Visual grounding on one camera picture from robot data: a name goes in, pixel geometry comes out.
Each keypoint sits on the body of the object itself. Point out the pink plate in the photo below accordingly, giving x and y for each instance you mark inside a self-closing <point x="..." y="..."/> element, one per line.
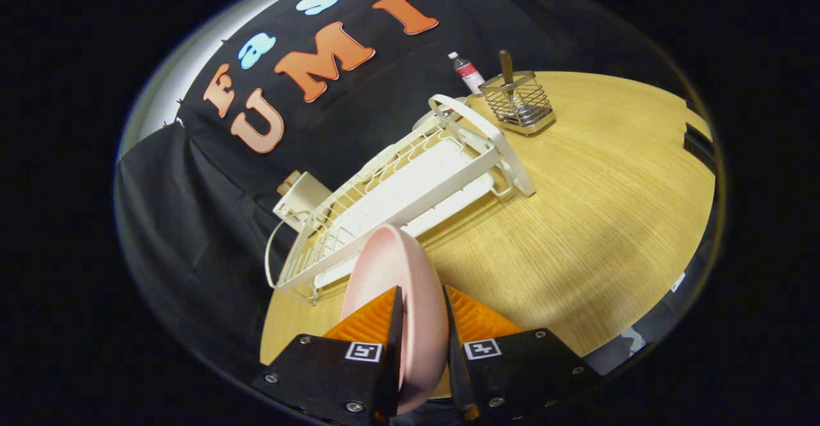
<point x="403" y="266"/>

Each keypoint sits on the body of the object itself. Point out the clear bottle with red label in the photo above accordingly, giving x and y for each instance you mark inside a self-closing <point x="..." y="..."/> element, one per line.
<point x="469" y="75"/>

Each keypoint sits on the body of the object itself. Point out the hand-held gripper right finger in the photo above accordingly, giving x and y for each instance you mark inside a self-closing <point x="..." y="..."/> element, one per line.
<point x="512" y="368"/>

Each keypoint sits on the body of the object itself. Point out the toasted bread slice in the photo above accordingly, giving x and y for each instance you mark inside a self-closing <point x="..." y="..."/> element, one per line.
<point x="288" y="182"/>

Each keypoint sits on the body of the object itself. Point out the black backdrop cloth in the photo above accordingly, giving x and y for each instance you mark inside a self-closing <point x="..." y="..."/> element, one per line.
<point x="186" y="208"/>

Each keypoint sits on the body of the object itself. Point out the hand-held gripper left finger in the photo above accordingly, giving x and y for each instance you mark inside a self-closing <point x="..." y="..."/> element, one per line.
<point x="339" y="375"/>

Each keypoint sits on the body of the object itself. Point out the brown wooden spoon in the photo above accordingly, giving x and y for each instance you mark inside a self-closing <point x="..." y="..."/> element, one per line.
<point x="506" y="64"/>

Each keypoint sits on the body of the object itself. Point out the white toaster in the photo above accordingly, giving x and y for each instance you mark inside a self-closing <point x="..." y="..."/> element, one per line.
<point x="304" y="198"/>

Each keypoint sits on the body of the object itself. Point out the black table clamp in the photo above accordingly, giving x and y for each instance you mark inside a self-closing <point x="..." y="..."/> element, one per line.
<point x="699" y="147"/>

